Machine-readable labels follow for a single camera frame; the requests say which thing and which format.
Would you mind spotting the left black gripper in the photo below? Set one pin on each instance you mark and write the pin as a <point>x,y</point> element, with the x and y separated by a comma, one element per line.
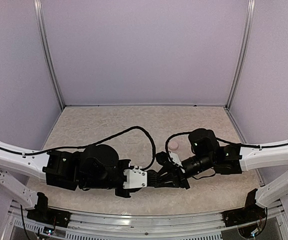
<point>125,195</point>

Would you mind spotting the pink round case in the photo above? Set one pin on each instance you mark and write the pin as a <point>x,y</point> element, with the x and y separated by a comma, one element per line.
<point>173,145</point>

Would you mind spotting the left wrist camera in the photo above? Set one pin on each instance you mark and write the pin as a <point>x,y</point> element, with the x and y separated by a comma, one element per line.
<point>134,176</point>

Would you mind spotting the aluminium frame post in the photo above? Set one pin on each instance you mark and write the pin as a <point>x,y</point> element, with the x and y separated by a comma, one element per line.
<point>47,53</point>
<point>242,53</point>

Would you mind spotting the left aluminium frame post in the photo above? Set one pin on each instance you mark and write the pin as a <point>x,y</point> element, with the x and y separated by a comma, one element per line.
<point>47,53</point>

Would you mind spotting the right aluminium frame post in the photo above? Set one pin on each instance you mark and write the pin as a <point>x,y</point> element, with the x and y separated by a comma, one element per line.
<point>242,53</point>

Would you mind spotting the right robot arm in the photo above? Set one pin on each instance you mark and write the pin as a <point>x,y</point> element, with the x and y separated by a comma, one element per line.
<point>225,158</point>

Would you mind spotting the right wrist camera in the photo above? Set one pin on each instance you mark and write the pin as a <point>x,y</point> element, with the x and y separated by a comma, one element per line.
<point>167,159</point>

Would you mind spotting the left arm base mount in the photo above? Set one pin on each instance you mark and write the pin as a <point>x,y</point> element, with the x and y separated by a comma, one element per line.
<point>54,217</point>

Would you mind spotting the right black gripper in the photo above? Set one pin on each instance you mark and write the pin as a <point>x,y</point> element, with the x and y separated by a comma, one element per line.
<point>178,180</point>

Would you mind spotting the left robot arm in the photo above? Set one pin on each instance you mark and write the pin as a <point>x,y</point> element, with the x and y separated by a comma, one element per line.
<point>94,166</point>

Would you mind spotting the front aluminium rail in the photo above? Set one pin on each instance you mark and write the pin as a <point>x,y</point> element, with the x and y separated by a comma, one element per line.
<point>97,226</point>

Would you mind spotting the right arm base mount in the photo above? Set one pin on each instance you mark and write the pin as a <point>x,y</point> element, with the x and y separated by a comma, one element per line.
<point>243,215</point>

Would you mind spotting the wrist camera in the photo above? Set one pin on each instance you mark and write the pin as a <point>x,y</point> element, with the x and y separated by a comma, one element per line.
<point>167,159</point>
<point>134,176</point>

